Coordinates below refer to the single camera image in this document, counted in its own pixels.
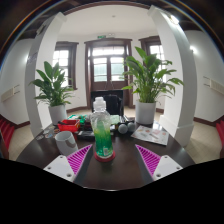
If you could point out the green exit sign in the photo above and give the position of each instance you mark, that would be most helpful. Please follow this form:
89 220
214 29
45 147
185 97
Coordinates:
101 36

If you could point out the printed paper leaflet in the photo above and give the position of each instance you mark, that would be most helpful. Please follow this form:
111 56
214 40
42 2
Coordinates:
150 135

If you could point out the bright wall lamp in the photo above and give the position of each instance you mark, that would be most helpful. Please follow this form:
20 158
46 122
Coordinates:
193 49
174 19

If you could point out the red plastic box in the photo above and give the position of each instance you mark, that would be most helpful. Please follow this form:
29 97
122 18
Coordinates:
68 126

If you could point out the grey ball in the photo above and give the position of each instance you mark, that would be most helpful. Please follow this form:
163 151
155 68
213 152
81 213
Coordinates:
131 126
122 129

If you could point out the small leafy plant white pot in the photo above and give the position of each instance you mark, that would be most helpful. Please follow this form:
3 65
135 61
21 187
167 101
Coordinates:
51 86

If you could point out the red carpeted stairs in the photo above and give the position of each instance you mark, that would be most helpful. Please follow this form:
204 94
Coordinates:
220 133
6 131

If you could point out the black chair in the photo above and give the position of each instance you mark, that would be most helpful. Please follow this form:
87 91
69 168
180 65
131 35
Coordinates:
115 100

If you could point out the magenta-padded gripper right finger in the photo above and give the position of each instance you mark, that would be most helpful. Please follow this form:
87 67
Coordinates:
165 166

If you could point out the large leafy plant white pot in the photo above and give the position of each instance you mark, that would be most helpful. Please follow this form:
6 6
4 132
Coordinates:
148 76

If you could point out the black flat device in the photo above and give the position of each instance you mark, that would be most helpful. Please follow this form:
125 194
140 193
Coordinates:
86 135

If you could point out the white mug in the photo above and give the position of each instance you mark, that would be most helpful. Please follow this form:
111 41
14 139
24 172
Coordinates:
66 143

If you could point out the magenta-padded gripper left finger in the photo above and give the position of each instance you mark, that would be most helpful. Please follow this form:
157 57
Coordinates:
60 166

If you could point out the green box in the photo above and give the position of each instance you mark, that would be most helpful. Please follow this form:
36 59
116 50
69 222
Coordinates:
75 117

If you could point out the dark wooden double door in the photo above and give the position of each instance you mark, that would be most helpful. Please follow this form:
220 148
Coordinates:
106 66

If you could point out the flat round red coaster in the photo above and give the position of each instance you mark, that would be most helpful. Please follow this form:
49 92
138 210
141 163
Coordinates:
105 159

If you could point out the white wall radiator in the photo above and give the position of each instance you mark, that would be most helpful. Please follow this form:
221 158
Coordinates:
8 94
215 86

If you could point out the dark framed window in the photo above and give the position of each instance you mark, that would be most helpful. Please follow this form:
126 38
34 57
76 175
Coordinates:
60 61
155 50

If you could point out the clear bottle with green drink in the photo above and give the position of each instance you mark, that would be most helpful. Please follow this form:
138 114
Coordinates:
102 136

